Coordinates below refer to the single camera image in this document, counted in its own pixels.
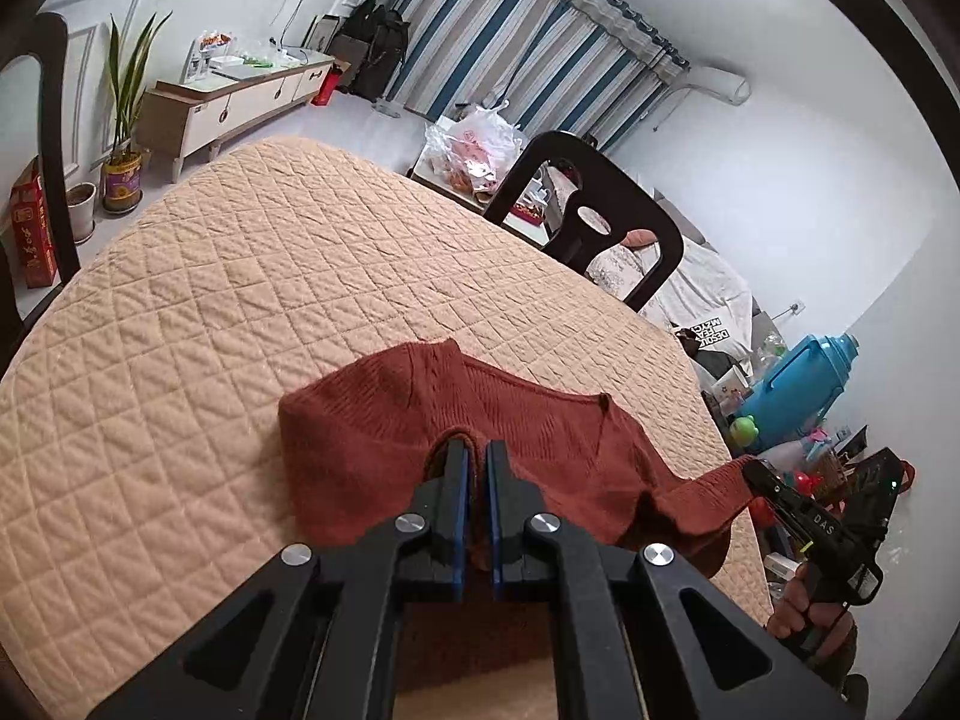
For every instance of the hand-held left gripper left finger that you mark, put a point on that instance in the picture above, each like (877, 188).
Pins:
(459, 510)

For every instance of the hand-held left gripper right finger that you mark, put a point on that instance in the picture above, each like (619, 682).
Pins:
(495, 510)

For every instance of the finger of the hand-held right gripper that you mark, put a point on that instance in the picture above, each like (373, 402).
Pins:
(780, 501)

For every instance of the rust red knit sweater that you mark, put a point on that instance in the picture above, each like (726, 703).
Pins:
(375, 427)

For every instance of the person's right forearm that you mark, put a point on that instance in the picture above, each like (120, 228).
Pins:
(844, 660)

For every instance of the person's right hand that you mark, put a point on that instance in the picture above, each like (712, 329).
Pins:
(791, 604)

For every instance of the blue thermos jug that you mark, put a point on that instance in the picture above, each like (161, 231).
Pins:
(795, 390)

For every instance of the black printed bag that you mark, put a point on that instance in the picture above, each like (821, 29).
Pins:
(705, 337)

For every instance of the white bed sheet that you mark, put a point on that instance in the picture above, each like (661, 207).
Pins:
(697, 292)

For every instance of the black wooden chair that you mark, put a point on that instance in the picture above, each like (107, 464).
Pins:
(54, 127)
(660, 247)

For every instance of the pink pillow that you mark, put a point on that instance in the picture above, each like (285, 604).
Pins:
(641, 238)

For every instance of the peach quilted blanket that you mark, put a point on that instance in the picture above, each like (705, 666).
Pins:
(225, 277)

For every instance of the white side table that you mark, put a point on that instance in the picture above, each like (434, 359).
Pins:
(435, 176)

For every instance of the white plastic bag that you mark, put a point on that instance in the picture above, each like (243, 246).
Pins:
(472, 146)

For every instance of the white air conditioner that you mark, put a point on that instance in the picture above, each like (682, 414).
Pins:
(716, 82)

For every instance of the red container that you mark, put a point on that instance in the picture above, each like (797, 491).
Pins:
(328, 86)

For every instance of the white low cabinet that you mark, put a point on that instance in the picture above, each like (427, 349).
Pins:
(225, 112)

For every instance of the black backpack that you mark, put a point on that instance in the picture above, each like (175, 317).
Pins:
(367, 37)
(391, 52)

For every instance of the brown cardboard box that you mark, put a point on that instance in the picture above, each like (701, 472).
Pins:
(349, 56)

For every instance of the potted green plant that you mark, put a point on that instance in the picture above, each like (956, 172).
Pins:
(124, 172)

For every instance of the blue striped curtain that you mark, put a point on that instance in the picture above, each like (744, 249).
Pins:
(525, 30)

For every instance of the small white plant pot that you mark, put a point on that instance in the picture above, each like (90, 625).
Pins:
(81, 210)

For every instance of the framed picture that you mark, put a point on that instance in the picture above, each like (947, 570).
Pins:
(321, 34)

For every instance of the red cardboard box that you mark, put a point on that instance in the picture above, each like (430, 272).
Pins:
(34, 232)

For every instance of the white wall socket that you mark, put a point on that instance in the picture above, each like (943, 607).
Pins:
(793, 309)

